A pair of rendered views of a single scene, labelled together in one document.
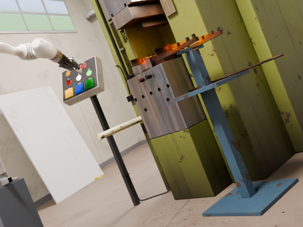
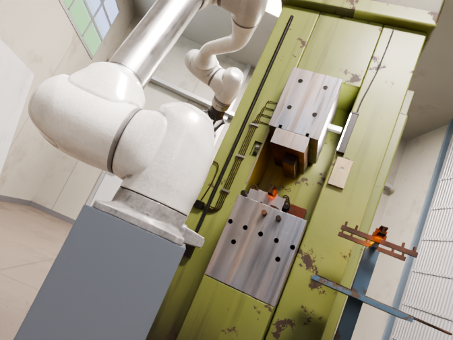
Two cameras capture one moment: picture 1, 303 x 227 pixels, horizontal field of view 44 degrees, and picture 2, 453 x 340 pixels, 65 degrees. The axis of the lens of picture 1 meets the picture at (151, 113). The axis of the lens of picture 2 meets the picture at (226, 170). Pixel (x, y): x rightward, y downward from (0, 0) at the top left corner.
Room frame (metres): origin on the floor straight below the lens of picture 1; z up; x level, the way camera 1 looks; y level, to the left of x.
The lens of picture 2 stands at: (1.07, 1.12, 0.63)
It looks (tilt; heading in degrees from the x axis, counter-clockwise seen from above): 12 degrees up; 330
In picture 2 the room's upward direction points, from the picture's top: 24 degrees clockwise
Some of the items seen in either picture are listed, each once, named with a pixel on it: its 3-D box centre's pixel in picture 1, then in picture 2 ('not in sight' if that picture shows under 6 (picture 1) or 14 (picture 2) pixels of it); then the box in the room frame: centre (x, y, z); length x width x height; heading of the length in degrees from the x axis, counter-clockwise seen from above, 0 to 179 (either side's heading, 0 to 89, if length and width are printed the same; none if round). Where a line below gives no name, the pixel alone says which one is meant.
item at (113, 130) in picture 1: (121, 127); not in sight; (2.76, 0.24, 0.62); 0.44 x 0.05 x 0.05; 132
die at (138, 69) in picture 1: (161, 61); (269, 206); (2.70, -0.21, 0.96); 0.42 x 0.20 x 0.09; 132
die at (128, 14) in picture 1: (143, 14); (290, 152); (2.70, -0.21, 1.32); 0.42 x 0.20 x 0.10; 132
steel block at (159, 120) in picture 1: (181, 92); (261, 251); (2.66, -0.26, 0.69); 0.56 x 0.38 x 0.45; 132
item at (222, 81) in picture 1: (205, 88); (356, 296); (2.05, -0.33, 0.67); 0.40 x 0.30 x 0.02; 40
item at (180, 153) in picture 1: (205, 151); (230, 330); (2.66, -0.26, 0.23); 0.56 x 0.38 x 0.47; 132
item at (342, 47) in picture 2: not in sight; (336, 67); (2.77, -0.35, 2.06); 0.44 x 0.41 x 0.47; 132
